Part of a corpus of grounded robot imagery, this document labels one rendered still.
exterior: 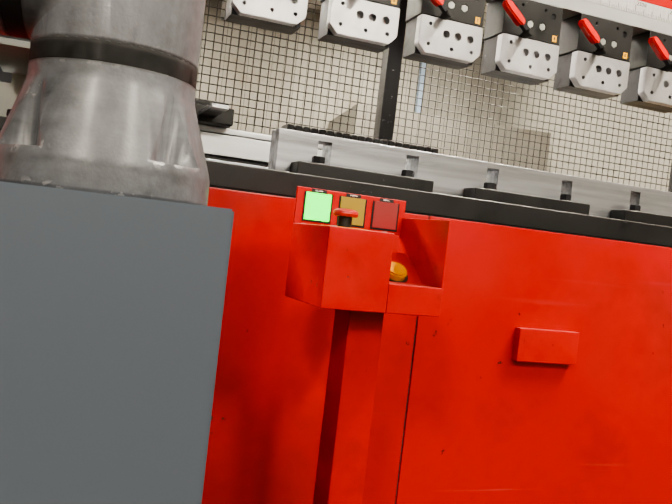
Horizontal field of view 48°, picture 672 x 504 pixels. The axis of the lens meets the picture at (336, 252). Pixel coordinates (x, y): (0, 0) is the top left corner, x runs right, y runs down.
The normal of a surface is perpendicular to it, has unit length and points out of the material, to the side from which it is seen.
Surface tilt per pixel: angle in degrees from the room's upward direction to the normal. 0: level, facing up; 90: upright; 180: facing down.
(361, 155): 90
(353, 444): 90
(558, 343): 90
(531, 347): 90
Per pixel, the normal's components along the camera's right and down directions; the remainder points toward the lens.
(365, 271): 0.39, 0.06
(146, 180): 0.63, 0.08
